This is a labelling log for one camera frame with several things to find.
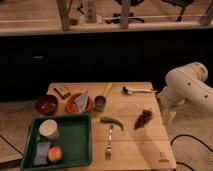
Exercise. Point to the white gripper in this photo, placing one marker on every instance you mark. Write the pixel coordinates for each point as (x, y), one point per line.
(169, 99)

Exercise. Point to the white handled dish brush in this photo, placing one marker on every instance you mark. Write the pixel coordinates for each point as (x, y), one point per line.
(130, 91)

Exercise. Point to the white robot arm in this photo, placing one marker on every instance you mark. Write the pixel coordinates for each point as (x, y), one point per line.
(185, 82)

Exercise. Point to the brown pine cone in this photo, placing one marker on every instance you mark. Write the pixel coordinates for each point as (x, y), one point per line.
(143, 119)

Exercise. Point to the green chili pepper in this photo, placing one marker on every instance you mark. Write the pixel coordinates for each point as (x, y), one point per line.
(112, 121)

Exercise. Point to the metal fork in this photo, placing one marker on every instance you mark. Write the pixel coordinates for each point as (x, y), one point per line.
(108, 150)

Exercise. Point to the white folded paper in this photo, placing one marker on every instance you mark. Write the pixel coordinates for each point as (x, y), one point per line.
(81, 101)

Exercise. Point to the orange bowl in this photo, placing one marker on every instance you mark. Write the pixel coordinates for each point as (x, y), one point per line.
(71, 106)

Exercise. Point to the green plastic tray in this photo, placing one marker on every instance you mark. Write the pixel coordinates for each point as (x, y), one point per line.
(75, 139)

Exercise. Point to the orange peach fruit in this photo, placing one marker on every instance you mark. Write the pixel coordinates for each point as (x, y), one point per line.
(55, 154)

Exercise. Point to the white round container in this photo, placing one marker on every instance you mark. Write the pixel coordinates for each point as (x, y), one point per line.
(49, 129)

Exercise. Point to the dark red bowl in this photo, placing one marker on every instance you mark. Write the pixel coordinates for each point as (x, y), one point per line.
(47, 105)

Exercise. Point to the grey sponge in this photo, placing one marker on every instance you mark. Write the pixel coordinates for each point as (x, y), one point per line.
(41, 153)

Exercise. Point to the metal cup wooden handle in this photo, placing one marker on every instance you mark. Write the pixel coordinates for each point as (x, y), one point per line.
(100, 100)

